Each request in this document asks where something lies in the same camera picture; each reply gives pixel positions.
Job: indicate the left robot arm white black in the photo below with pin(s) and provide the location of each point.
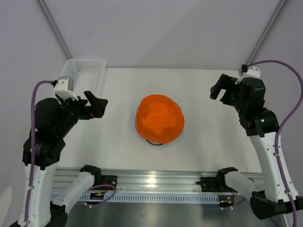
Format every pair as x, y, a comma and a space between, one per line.
53, 120

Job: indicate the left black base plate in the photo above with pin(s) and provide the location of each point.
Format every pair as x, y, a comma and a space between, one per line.
106, 182

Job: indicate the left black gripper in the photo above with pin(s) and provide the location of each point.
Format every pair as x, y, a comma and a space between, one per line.
96, 103

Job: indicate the purple bucket hat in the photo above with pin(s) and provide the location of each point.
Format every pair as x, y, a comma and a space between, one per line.
135, 121

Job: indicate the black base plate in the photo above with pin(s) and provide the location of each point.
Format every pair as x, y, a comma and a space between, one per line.
106, 182
211, 184

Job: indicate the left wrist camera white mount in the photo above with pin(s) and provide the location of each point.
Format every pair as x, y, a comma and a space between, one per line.
64, 88

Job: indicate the white slotted cable duct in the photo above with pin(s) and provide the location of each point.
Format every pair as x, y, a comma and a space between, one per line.
94, 197

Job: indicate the white plastic basket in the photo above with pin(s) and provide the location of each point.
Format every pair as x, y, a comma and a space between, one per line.
84, 74

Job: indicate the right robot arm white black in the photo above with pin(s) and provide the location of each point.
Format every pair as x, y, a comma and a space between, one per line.
272, 199

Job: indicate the right aluminium corner post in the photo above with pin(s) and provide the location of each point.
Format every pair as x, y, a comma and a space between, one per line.
275, 17

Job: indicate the left aluminium corner post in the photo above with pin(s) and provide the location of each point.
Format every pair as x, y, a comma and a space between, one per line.
54, 28

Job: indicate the red hat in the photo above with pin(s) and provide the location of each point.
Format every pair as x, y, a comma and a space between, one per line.
160, 119

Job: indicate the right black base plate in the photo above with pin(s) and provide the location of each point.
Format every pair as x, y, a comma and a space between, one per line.
211, 184

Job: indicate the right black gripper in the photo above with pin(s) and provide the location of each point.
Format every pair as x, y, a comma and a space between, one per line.
225, 82

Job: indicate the aluminium rail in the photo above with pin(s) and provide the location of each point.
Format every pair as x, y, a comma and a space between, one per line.
140, 181

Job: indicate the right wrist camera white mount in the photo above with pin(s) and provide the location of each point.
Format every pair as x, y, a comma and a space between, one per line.
248, 72

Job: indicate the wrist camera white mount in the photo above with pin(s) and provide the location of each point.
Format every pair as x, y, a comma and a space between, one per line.
64, 88
248, 72

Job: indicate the aluminium corner post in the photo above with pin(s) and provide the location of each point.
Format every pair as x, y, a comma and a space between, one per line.
54, 28
275, 17

